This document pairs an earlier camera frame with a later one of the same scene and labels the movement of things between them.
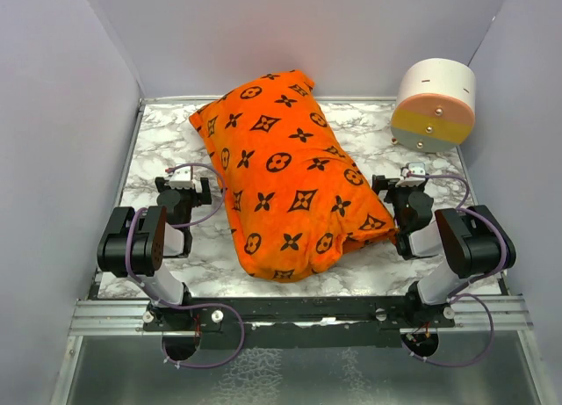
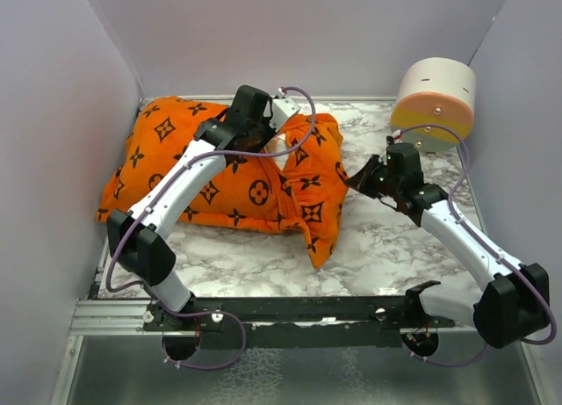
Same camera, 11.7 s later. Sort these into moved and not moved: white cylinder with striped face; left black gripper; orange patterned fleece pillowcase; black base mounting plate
Moved: left black gripper; orange patterned fleece pillowcase
Not moved: white cylinder with striped face; black base mounting plate
